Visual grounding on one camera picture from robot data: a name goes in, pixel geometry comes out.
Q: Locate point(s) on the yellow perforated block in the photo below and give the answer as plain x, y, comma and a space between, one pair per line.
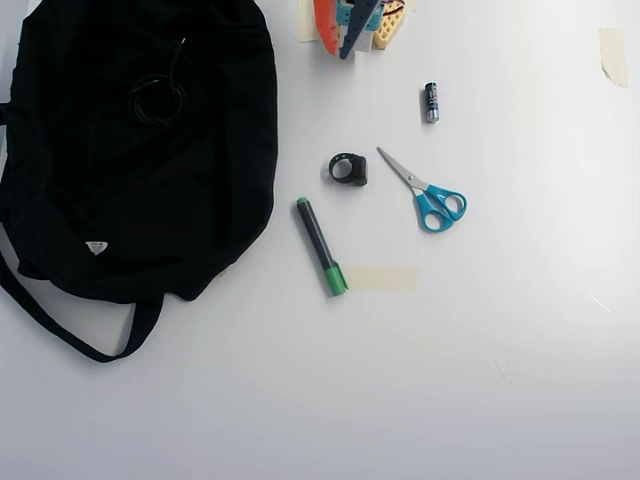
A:
390, 30

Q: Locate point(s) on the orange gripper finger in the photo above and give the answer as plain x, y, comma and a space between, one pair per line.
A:
327, 25

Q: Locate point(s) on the long beige tape strip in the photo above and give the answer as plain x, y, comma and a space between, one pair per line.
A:
380, 279

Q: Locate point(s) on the black marker with green cap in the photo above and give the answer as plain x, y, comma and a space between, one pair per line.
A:
315, 230

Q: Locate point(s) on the narrow beige tape strip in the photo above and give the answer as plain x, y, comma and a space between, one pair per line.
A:
306, 25

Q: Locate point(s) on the black fabric bag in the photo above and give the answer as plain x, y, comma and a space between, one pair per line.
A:
125, 200

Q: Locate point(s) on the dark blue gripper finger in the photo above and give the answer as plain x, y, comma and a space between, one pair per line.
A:
357, 30

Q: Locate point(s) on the torn beige tape piece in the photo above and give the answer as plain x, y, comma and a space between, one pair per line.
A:
614, 55

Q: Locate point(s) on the small dark battery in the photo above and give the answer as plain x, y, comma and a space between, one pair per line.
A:
431, 102

